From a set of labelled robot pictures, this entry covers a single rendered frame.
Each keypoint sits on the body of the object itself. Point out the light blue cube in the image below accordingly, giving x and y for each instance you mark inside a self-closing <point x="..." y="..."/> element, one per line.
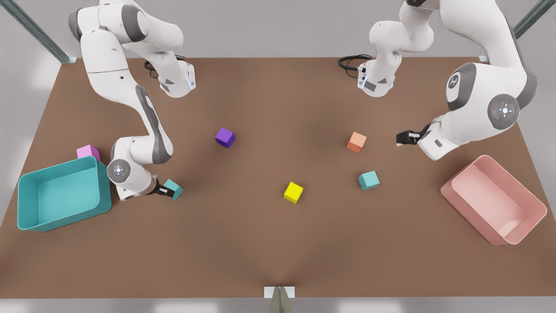
<point x="369" y="180"/>
<point x="175" y="188"/>

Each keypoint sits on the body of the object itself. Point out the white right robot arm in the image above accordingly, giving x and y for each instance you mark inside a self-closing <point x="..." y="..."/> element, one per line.
<point x="108" y="65"/>

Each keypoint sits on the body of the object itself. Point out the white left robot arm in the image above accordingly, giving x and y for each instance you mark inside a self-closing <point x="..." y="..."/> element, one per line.
<point x="482" y="100"/>

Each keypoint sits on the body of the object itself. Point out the orange cube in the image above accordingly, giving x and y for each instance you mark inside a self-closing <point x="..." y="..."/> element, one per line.
<point x="356" y="142"/>

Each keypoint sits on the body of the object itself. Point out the pink cube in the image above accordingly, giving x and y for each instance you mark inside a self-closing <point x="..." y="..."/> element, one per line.
<point x="88" y="152"/>

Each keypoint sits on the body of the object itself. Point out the purple cube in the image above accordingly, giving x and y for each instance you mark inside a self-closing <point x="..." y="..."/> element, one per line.
<point x="225" y="137"/>

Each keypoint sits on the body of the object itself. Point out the teal plastic bin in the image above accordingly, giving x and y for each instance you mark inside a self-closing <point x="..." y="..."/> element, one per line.
<point x="63" y="195"/>

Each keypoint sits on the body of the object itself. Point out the pink plastic bin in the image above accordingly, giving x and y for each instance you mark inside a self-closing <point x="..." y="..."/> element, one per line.
<point x="495" y="199"/>

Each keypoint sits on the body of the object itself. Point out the yellow cube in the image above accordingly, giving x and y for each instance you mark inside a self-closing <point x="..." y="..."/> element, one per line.
<point x="293" y="192"/>

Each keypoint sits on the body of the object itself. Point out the silver frame post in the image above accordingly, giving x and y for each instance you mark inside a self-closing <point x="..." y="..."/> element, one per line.
<point x="32" y="30"/>
<point x="279" y="300"/>
<point x="527" y="17"/>

